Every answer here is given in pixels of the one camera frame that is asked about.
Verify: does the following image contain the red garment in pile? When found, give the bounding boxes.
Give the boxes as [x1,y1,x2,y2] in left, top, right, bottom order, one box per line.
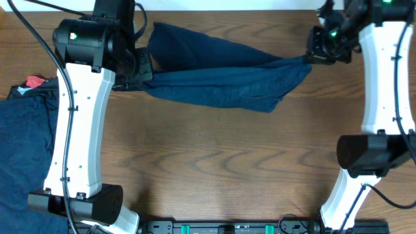
[26,75,46,88]

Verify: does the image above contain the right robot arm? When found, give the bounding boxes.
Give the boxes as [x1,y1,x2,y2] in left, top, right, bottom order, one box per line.
[305,0,415,233]

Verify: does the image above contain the navy blue clothes pile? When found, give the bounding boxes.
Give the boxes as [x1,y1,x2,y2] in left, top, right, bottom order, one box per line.
[1,79,68,233]

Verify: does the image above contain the navy blue shorts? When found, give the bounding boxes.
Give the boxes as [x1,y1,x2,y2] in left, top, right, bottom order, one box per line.
[142,23,312,113]

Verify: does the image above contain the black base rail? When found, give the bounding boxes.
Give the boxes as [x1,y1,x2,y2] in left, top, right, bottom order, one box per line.
[68,219,391,234]

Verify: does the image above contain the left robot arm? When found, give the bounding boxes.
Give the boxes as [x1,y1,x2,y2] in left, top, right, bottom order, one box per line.
[28,1,153,233]

